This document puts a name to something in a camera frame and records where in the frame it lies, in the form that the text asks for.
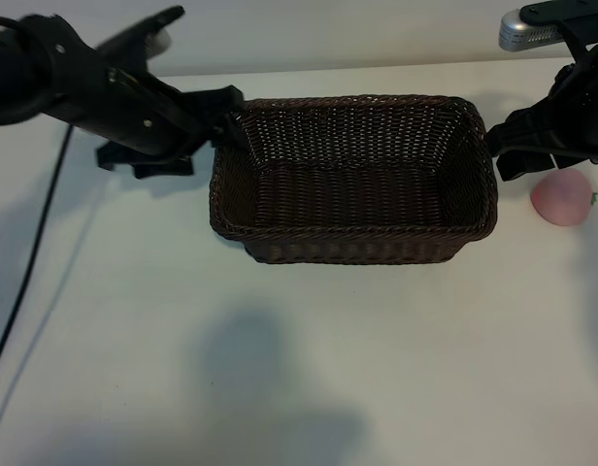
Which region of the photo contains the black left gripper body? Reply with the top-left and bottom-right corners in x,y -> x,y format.
34,15 -> 218,157

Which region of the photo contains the dark brown wicker basket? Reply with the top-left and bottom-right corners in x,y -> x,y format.
208,94 -> 499,266

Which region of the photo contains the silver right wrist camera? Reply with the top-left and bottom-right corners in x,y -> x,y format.
497,0 -> 598,50

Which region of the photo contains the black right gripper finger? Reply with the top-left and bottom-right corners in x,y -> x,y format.
494,149 -> 556,183
484,102 -> 555,157

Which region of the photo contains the black braided cable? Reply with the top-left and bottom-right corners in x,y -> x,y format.
0,123 -> 75,384

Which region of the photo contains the pink peach with green leaf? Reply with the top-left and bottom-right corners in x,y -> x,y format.
530,170 -> 598,227

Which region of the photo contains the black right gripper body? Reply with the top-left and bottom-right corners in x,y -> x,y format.
545,42 -> 598,164

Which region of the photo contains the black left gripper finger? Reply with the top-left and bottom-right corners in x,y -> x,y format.
95,139 -> 195,180
180,84 -> 248,148

